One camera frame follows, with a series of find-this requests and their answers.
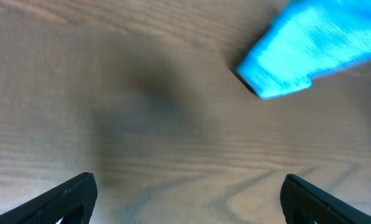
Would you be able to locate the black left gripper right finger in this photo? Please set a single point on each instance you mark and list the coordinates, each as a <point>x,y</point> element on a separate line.
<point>305,203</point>

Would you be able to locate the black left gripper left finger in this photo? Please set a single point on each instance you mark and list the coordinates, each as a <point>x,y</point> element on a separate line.
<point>70,202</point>

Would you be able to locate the blue microfiber cloth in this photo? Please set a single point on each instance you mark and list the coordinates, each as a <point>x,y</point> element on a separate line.
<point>309,39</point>

